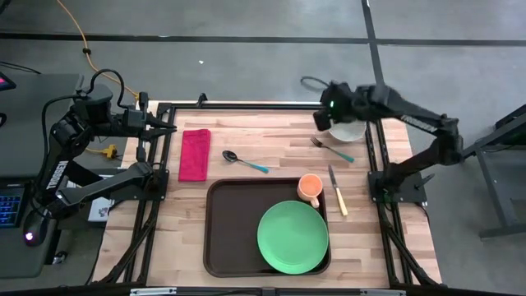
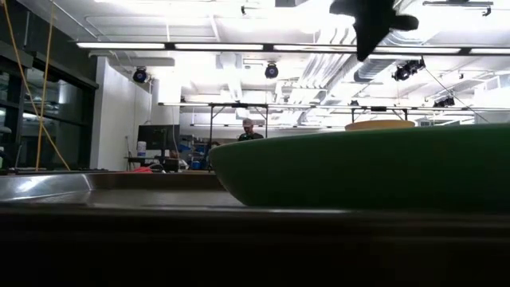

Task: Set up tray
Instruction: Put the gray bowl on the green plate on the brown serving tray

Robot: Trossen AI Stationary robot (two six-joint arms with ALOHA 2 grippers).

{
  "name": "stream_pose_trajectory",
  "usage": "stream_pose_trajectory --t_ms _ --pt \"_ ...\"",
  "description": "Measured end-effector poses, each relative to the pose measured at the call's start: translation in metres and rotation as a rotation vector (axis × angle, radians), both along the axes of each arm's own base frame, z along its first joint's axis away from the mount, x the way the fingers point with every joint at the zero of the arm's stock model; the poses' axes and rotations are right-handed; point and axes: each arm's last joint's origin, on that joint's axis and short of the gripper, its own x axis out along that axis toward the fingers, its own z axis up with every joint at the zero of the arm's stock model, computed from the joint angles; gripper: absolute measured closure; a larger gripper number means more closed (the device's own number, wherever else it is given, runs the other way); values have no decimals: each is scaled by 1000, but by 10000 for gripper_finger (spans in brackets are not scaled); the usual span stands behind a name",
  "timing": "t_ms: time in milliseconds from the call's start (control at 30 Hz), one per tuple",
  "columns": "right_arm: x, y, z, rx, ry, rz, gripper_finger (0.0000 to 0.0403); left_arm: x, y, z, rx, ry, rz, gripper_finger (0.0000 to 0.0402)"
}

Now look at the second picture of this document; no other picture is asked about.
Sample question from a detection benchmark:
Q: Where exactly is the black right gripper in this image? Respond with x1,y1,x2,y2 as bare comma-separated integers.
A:
329,0,420,63

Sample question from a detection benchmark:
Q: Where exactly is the yellow ceramic mug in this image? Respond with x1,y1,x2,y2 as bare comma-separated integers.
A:
344,119,416,132

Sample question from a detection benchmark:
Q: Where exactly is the green plate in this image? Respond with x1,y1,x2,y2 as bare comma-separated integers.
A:
209,123,510,213

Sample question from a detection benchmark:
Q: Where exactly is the brown plastic serving tray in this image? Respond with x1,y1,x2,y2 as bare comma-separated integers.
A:
0,171,510,240

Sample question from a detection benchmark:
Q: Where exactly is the black bar with light strips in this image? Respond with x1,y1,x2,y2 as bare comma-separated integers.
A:
75,41,510,56

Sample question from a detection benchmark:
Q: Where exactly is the person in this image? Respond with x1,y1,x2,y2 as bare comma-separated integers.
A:
237,117,265,142

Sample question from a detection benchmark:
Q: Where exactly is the black monitor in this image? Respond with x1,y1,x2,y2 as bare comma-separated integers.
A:
137,124,180,151

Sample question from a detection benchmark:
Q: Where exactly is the black metal frame stand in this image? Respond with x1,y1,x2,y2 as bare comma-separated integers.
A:
350,106,410,123
209,102,269,140

